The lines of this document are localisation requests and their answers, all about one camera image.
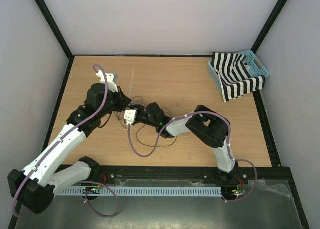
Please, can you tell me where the black cage frame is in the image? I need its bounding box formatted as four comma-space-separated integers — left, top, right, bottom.
0, 0, 320, 229

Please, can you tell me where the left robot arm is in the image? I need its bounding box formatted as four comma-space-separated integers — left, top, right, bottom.
7, 83, 132, 214

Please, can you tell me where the grey wire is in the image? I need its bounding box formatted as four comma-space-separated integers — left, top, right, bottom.
114, 96, 176, 130

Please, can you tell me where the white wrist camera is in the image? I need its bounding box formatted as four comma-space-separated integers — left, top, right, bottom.
96, 70, 119, 93
123, 109, 137, 126

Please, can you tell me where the white wire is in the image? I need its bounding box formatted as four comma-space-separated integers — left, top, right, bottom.
117, 113, 191, 139

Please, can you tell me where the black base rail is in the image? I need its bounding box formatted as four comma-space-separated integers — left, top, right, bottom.
69, 165, 250, 186

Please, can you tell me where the light blue slotted cable duct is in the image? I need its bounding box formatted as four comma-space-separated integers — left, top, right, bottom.
59, 186, 221, 198

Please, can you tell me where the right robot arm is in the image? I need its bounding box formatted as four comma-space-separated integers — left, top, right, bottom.
124, 102, 239, 184

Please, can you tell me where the black wire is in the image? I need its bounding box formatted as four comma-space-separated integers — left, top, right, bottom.
117, 96, 179, 148

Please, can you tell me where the black white striped cloth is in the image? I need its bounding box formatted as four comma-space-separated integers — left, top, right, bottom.
211, 52, 267, 103

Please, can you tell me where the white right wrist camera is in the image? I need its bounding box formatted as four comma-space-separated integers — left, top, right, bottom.
123, 109, 137, 126

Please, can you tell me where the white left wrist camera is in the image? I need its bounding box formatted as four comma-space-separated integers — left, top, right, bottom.
96, 70, 119, 93

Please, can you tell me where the light blue perforated basket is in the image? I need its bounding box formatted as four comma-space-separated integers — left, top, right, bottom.
207, 50, 270, 94

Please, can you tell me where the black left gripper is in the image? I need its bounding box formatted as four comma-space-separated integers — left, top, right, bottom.
99, 86, 132, 118

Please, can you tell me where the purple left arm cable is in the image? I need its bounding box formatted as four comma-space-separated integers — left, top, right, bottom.
12, 63, 121, 219

